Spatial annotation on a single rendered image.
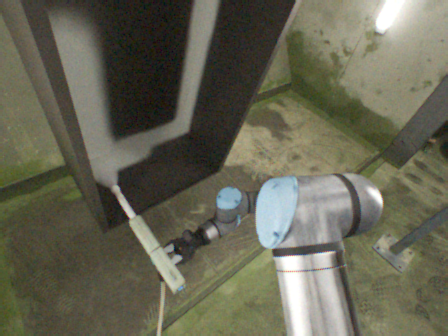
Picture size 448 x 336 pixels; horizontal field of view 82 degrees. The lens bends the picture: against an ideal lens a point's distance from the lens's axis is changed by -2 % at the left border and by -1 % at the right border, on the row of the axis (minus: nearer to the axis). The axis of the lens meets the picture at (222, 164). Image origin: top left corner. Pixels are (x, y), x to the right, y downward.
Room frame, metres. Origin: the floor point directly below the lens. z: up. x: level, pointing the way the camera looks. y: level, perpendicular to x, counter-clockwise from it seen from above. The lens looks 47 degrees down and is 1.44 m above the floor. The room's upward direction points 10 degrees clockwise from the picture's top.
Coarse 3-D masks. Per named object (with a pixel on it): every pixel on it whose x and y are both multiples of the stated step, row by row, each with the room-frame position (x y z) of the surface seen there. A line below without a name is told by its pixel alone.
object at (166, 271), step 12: (120, 192) 0.58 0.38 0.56; (132, 216) 0.48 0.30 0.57; (132, 228) 0.44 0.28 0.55; (144, 228) 0.44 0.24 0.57; (144, 240) 0.40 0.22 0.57; (156, 240) 0.41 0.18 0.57; (156, 252) 0.36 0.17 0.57; (156, 264) 0.33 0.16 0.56; (168, 264) 0.33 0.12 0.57; (168, 276) 0.29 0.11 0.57; (180, 276) 0.30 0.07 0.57
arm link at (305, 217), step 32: (288, 192) 0.26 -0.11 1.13; (320, 192) 0.27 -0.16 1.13; (352, 192) 0.28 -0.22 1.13; (256, 224) 0.26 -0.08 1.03; (288, 224) 0.22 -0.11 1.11; (320, 224) 0.22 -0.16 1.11; (352, 224) 0.24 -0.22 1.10; (288, 256) 0.18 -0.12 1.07; (320, 256) 0.18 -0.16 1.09; (288, 288) 0.15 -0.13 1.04; (320, 288) 0.14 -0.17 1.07; (288, 320) 0.11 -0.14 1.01; (320, 320) 0.11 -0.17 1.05; (352, 320) 0.12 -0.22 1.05
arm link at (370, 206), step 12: (360, 180) 0.32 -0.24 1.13; (252, 192) 0.63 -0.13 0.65; (360, 192) 0.29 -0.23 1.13; (372, 192) 0.30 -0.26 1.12; (252, 204) 0.58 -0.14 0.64; (360, 204) 0.27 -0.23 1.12; (372, 204) 0.28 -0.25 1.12; (360, 216) 0.34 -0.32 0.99; (372, 216) 0.26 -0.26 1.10; (360, 228) 0.25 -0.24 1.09
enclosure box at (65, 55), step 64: (0, 0) 0.50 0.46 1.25; (64, 0) 0.68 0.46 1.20; (128, 0) 0.81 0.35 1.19; (192, 0) 0.98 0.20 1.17; (256, 0) 0.87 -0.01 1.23; (64, 64) 0.68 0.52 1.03; (128, 64) 0.83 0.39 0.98; (192, 64) 1.05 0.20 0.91; (256, 64) 0.83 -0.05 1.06; (64, 128) 0.37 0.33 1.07; (128, 128) 0.87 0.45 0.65; (192, 128) 1.05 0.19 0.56; (128, 192) 0.64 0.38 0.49
